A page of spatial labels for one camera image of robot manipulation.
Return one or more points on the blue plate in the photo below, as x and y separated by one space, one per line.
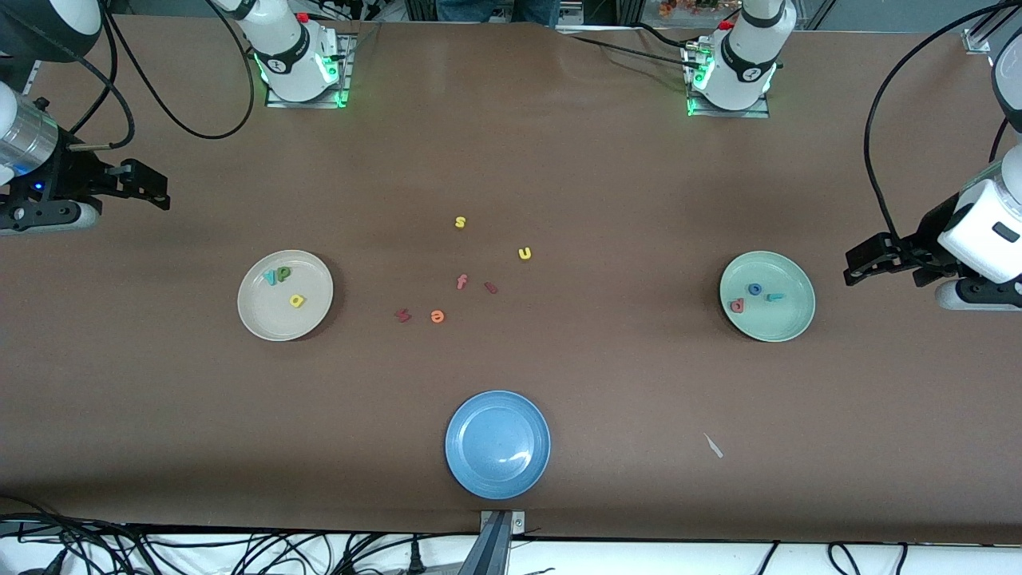
497 445

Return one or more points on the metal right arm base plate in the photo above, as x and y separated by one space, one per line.
345 76

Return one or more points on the beige brown plate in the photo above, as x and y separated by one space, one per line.
271 319

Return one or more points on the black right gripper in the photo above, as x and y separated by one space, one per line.
65 177

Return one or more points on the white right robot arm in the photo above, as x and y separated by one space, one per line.
291 64

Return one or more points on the grey metal camera mount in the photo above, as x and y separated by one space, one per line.
497 539

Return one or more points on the orange dried flowers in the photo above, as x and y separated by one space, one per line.
687 6

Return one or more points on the person in blue jeans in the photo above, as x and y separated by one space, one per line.
495 9

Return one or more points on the white paper scrap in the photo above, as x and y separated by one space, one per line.
713 446

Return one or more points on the aluminium frame profile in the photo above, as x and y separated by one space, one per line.
986 30

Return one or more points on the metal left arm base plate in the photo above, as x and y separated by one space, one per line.
758 112

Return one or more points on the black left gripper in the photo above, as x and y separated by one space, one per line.
926 229

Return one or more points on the green plate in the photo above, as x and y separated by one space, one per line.
778 319

